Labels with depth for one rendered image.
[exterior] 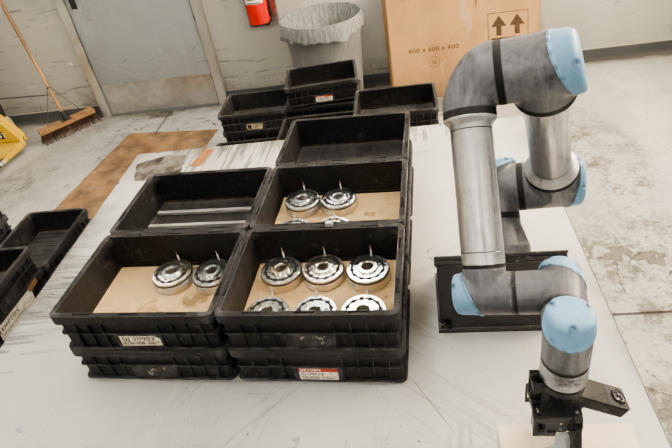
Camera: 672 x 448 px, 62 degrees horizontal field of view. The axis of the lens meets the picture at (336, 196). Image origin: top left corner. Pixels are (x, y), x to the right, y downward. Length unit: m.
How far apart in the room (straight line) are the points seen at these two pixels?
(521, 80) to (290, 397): 0.83
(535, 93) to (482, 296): 0.36
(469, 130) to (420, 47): 3.08
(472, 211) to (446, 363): 0.47
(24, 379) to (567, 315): 1.32
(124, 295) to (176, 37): 3.18
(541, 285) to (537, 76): 0.35
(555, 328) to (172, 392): 0.91
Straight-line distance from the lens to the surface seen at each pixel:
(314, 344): 1.24
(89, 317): 1.38
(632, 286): 2.61
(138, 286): 1.56
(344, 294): 1.34
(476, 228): 1.00
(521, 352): 1.38
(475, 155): 1.01
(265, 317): 1.20
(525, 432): 1.19
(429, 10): 4.04
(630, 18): 4.58
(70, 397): 1.58
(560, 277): 1.00
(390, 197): 1.62
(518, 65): 1.01
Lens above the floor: 1.76
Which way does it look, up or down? 34 degrees down
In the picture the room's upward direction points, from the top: 10 degrees counter-clockwise
